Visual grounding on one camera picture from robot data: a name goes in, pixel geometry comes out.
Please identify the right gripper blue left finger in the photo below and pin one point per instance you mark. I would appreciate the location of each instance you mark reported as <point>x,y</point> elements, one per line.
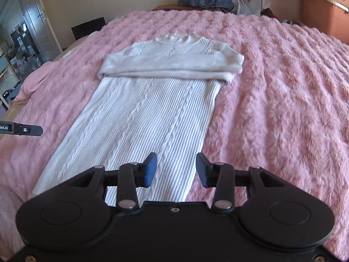
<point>132,176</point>

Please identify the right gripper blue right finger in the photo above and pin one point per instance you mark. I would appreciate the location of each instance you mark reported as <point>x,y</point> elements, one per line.
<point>220,176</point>

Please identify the white cable-knit sweater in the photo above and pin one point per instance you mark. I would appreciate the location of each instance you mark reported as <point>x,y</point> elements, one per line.
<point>154,96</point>

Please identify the pink fluffy bed blanket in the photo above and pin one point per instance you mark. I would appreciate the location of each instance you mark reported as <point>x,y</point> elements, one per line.
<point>286,112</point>

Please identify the white door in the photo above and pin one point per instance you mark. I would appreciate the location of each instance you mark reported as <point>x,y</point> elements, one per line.
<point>40,28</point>

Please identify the white plastic bag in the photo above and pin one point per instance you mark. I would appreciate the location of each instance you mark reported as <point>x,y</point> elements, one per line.
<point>246,8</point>

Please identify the brown cardboard box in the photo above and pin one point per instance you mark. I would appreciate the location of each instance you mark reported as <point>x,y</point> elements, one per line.
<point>174,7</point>

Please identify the pink plastic storage bin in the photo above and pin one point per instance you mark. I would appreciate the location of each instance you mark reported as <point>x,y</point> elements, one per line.
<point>328,16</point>

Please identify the black panel by wall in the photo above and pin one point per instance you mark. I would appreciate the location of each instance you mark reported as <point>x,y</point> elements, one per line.
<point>87,28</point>

